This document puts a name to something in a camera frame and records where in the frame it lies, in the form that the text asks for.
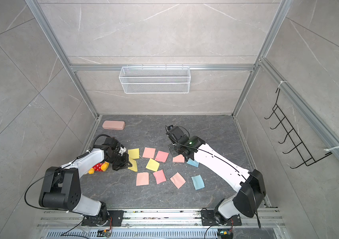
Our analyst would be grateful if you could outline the yellow memo pad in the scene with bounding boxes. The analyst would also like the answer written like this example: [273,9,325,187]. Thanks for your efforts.
[128,148,140,159]

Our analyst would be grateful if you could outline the dark pink torn page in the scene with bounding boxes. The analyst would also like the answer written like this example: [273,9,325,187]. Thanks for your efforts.
[153,170,166,184]

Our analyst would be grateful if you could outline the yellow torn memo page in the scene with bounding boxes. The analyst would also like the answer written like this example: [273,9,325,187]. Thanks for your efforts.
[146,158,160,172]

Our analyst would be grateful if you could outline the blue torn memo page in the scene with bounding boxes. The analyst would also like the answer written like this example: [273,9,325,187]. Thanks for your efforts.
[191,175,205,190]

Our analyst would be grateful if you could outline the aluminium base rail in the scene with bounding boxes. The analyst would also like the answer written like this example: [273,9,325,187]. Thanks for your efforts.
[33,208,290,239]

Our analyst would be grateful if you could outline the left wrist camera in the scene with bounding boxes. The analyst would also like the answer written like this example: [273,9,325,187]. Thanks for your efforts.
[110,138,127,155]

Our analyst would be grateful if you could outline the yellow plush toy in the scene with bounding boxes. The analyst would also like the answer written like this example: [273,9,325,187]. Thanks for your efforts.
[88,162,109,174]

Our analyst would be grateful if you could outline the pink eraser case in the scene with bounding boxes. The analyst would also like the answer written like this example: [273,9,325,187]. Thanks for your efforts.
[102,120,126,130]

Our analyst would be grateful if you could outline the pink memo pad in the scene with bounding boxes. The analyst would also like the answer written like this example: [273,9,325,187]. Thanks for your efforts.
[155,151,169,162]
[142,147,156,159]
[172,154,185,163]

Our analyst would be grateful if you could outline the blue memo pad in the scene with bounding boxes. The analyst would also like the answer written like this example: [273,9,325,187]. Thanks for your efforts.
[187,159,199,167]

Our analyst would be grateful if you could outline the white wire mesh basket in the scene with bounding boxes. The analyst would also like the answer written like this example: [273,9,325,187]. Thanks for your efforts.
[119,66,191,94]

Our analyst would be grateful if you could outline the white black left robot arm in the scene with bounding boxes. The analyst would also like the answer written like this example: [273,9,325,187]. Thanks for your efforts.
[37,134,132,226]

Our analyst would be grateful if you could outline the salmon torn memo page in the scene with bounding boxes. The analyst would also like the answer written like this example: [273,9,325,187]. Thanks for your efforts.
[170,173,186,189]

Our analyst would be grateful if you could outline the pink torn memo page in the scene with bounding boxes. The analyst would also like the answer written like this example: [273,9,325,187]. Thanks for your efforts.
[136,172,149,186]

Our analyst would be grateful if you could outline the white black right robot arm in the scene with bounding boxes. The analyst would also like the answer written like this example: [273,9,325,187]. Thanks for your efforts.
[165,125,267,227]

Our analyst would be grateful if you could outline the black wire hook rack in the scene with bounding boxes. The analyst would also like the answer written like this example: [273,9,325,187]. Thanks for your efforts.
[264,88,333,169]

